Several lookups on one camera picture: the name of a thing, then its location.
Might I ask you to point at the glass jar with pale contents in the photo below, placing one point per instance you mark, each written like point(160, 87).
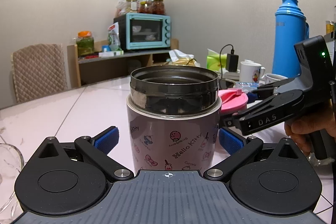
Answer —
point(132, 5)

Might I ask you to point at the large jar with red contents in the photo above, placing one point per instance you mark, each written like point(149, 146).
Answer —
point(158, 6)

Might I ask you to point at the orange lid pickle jar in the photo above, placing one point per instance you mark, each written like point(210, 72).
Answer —
point(85, 44)

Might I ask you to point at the pink printed thermos bottle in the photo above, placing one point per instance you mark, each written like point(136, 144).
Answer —
point(170, 140)

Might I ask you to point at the clear snack bag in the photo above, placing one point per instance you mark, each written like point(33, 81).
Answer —
point(121, 8)

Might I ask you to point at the clear dimpled glass cup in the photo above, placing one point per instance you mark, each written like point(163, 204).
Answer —
point(9, 169)

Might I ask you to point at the flat white box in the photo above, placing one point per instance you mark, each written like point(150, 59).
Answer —
point(111, 53)

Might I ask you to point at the green tissue box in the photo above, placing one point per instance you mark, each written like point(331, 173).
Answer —
point(216, 61)

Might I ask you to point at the blue thermos flask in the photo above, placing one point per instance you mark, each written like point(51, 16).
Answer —
point(287, 37)

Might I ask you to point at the small jar with red contents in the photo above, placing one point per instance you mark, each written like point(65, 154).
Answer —
point(145, 7)

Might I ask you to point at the wooden side shelf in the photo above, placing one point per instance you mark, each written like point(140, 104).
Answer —
point(105, 69)

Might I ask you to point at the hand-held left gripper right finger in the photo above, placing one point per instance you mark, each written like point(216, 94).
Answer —
point(231, 142)

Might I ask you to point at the yellow tissue pack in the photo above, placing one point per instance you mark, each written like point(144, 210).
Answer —
point(181, 58)

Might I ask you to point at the black power adapter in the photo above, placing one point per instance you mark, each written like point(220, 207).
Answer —
point(232, 62)

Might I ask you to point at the white printed mug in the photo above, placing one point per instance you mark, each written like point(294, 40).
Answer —
point(249, 71)

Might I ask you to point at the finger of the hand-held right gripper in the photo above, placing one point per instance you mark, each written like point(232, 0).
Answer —
point(231, 121)
point(265, 89)

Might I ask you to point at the chair with quilted beige cover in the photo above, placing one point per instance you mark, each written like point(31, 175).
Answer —
point(39, 71)

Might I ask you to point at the plain white cup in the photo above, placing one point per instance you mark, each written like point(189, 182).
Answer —
point(273, 79)

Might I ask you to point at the green and white bag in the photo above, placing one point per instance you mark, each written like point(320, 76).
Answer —
point(114, 37)

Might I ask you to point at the yellow green bottle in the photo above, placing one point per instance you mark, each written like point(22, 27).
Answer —
point(330, 27)

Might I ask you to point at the small blue box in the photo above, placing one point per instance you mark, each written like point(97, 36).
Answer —
point(106, 48)

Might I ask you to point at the white power strip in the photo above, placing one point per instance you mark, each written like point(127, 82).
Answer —
point(232, 75)

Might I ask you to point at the pink bottle cap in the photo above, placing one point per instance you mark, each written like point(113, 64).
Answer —
point(232, 102)

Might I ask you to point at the teal toaster oven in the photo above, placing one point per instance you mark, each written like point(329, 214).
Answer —
point(143, 31)

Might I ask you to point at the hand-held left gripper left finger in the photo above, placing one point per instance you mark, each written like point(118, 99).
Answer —
point(106, 140)

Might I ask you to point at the person's right hand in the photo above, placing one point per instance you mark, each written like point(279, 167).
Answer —
point(296, 132)

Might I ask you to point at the blue cotton swab box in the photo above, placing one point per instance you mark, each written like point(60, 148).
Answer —
point(246, 85)

